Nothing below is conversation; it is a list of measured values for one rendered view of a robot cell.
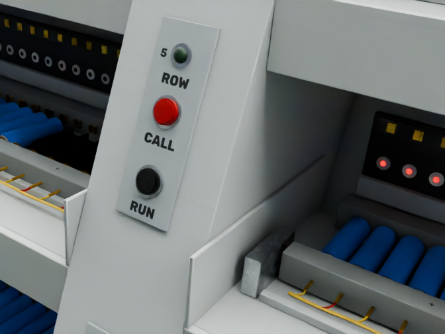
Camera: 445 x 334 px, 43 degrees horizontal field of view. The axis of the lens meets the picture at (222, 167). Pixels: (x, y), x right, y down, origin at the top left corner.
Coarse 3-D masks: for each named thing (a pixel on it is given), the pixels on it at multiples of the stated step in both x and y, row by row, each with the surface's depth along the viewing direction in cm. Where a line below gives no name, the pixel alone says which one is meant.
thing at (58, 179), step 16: (0, 144) 48; (16, 144) 48; (0, 160) 47; (16, 160) 46; (32, 160) 46; (48, 160) 46; (16, 176) 46; (32, 176) 46; (48, 176) 45; (64, 176) 44; (80, 176) 44; (64, 192) 44
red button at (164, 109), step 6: (162, 102) 33; (168, 102) 33; (174, 102) 33; (156, 108) 33; (162, 108) 33; (168, 108) 33; (174, 108) 33; (156, 114) 33; (162, 114) 33; (168, 114) 33; (174, 114) 33; (156, 120) 33; (162, 120) 33; (168, 120) 33; (174, 120) 33
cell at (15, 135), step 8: (48, 120) 55; (56, 120) 55; (24, 128) 53; (32, 128) 53; (40, 128) 54; (48, 128) 54; (56, 128) 55; (8, 136) 51; (16, 136) 52; (24, 136) 52; (32, 136) 53; (40, 136) 54; (24, 144) 52
